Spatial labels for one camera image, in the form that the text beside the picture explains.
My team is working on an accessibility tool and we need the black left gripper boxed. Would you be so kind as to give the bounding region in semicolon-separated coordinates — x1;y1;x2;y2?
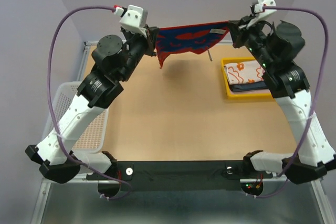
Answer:
118;23;158;81

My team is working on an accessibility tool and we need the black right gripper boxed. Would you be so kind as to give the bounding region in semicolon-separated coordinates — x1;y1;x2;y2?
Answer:
229;14;275;70

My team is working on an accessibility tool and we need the orange white patterned towel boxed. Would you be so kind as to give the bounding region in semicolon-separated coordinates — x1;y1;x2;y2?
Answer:
223;60;265;85

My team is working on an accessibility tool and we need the dark blue-grey towel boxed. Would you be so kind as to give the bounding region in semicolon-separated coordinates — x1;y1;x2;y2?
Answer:
229;81;268;92

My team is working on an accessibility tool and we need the red patterned towel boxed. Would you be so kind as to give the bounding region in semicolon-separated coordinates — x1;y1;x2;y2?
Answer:
155;21;229;67

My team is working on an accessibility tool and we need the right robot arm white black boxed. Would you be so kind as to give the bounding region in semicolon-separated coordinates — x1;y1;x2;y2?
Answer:
228;20;335;185

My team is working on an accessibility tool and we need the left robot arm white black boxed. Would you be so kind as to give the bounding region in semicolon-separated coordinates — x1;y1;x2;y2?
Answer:
25;26;159;184

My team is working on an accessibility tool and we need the yellow plastic tray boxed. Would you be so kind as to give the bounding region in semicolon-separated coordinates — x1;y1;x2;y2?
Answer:
221;58;272;100

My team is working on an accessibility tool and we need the white plastic basket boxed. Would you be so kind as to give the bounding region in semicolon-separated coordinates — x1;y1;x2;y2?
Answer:
52;81;109;153

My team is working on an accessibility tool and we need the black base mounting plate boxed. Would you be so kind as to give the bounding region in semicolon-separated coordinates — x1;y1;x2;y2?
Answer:
86;161;272;199

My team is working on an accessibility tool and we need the aluminium back rail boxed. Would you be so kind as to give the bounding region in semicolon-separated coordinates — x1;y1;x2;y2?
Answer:
84;39;271;46

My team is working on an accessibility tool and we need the aluminium rail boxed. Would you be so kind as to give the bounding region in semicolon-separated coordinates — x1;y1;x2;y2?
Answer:
76;45;91;81
84;39;271;46

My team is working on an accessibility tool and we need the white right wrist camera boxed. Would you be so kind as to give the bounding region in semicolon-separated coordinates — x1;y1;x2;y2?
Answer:
238;0;276;29

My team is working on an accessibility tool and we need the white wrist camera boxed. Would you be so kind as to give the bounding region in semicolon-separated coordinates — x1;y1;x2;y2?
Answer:
238;0;276;29
113;5;148;37

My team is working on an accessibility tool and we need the aluminium left side rail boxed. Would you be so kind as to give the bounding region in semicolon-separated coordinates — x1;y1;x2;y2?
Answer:
76;45;91;81

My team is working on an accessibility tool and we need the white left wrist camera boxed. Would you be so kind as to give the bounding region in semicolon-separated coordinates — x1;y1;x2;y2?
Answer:
113;5;148;37

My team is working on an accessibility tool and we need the aluminium front rail frame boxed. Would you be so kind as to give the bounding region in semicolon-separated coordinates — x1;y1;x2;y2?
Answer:
41;161;323;183

